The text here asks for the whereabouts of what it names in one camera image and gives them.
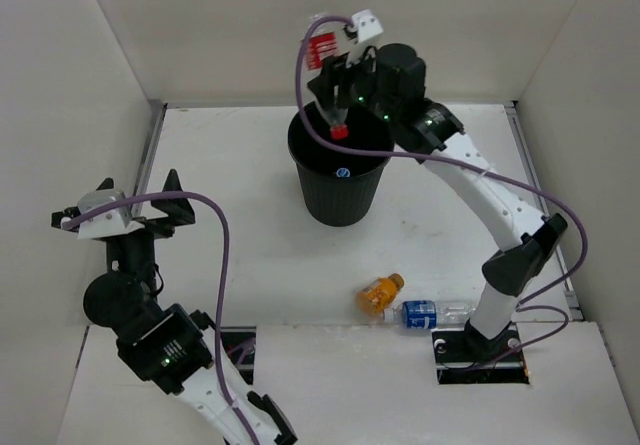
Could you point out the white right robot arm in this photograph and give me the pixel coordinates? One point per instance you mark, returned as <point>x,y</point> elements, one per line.
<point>526,238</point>

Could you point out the blue label plastic bottle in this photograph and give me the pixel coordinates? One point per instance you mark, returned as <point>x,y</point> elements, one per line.
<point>419,315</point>

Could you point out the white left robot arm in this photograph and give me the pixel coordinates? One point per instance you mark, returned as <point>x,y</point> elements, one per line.
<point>180,352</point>

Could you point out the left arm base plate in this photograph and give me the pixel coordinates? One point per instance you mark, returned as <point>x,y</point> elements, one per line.
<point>239,343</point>

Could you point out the orange juice bottle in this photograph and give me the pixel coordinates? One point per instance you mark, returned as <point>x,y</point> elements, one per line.
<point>377,296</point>

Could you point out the black ribbed plastic bin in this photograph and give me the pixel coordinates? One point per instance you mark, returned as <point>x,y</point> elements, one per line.
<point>338,189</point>

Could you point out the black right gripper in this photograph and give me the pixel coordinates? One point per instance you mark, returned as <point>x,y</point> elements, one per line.
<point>322,87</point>

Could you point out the aluminium table edge rail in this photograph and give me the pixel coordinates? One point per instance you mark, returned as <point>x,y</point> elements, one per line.
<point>158,113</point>

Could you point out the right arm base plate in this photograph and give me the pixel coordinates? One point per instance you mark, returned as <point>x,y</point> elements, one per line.
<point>457,363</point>

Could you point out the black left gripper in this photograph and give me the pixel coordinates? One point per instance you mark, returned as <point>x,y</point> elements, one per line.
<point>151,225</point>

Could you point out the red label plastic bottle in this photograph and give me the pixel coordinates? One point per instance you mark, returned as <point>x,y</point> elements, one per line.
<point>319,67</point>

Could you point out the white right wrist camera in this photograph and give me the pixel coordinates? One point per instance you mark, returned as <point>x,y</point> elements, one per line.
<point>363,32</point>

